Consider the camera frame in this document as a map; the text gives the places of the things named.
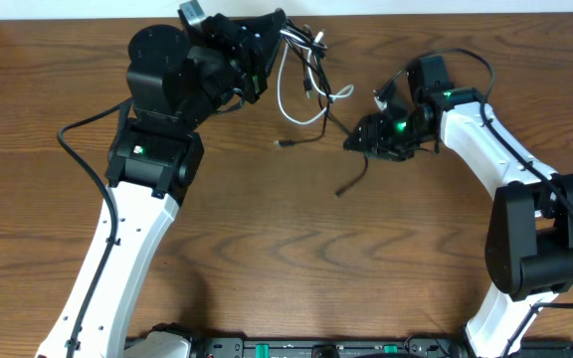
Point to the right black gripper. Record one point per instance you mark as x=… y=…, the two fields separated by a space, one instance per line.
x=374 y=128

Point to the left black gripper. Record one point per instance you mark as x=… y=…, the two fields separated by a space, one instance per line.
x=255 y=60

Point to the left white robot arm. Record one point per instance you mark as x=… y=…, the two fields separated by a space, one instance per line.
x=177 y=78

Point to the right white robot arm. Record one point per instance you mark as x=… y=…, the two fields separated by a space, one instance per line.
x=528 y=249

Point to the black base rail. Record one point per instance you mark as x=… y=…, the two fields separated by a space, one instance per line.
x=165 y=344

